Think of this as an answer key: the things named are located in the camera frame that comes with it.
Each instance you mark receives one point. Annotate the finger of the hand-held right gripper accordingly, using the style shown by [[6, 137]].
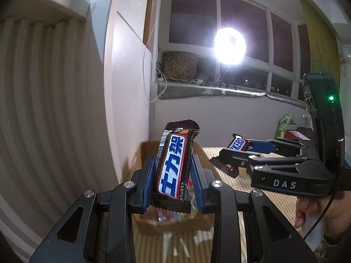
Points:
[[263, 145], [233, 156]]

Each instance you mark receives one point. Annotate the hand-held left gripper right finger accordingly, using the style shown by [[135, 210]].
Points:
[[198, 182]]

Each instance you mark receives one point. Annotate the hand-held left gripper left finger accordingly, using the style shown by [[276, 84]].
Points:
[[149, 182]]

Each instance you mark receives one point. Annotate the small dark chocolate bar packet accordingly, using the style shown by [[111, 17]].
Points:
[[238, 143]]

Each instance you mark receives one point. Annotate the brown chocolate bar blue lettering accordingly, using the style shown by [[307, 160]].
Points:
[[175, 164]]

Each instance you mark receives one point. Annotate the cardboard box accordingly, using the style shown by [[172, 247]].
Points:
[[144, 149]]

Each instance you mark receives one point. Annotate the person's right hand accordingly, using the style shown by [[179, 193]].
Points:
[[337, 211]]

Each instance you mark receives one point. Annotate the green plastic bag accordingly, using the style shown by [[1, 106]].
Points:
[[283, 126]]

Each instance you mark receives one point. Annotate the red storage box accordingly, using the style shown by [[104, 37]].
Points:
[[294, 134]]

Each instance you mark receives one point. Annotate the striped cream blanket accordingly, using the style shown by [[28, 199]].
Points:
[[288, 206]]

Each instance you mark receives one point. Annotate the wristwatch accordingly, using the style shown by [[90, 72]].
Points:
[[330, 245]]

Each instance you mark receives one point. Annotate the white wardrobe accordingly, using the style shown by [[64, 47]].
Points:
[[129, 87]]

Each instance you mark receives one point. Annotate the speckled brown cushion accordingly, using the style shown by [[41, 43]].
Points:
[[179, 67]]

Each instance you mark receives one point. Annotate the white-framed window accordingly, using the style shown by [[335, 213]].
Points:
[[192, 16]]

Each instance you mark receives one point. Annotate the white wall outlet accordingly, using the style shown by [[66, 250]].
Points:
[[347, 52]]

